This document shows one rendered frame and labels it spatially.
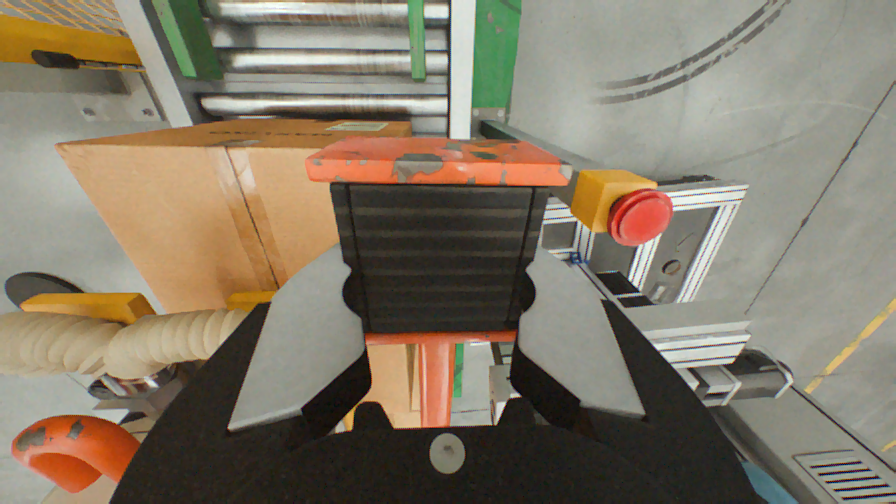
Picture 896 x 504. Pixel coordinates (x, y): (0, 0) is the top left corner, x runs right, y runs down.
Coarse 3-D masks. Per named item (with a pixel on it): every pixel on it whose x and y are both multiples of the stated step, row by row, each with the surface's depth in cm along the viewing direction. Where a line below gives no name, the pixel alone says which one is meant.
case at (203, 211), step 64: (192, 128) 46; (256, 128) 49; (320, 128) 51; (384, 128) 54; (128, 192) 35; (192, 192) 35; (256, 192) 36; (320, 192) 36; (128, 256) 40; (192, 256) 40; (256, 256) 41; (384, 384) 58
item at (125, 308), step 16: (32, 304) 26; (48, 304) 26; (64, 304) 26; (80, 304) 26; (96, 304) 27; (112, 304) 27; (128, 304) 27; (144, 304) 28; (112, 320) 28; (128, 320) 28; (96, 384) 28
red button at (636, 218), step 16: (640, 192) 30; (656, 192) 30; (624, 208) 30; (640, 208) 30; (656, 208) 30; (672, 208) 31; (608, 224) 32; (624, 224) 31; (640, 224) 31; (656, 224) 31; (624, 240) 32; (640, 240) 32
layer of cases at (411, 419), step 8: (416, 344) 111; (416, 352) 113; (416, 360) 116; (416, 368) 119; (416, 376) 122; (416, 384) 125; (416, 392) 128; (416, 400) 131; (416, 408) 134; (392, 416) 137; (400, 416) 137; (408, 416) 138; (416, 416) 138; (392, 424) 141; (400, 424) 141; (408, 424) 142; (416, 424) 142
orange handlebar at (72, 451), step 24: (432, 360) 15; (432, 384) 16; (432, 408) 18; (24, 432) 18; (48, 432) 18; (72, 432) 18; (96, 432) 19; (120, 432) 20; (24, 456) 18; (48, 456) 19; (72, 456) 20; (96, 456) 19; (120, 456) 20; (72, 480) 20
